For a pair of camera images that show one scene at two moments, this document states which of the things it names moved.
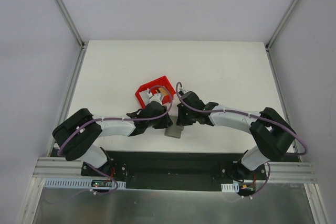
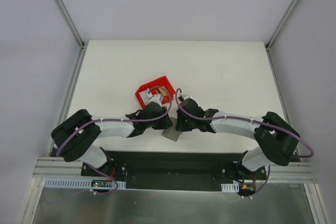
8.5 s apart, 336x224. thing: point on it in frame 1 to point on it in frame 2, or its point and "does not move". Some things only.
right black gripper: (182, 120) to (181, 121)
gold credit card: (163, 91) does not move
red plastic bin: (162, 85) does not move
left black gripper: (163, 122) does not move
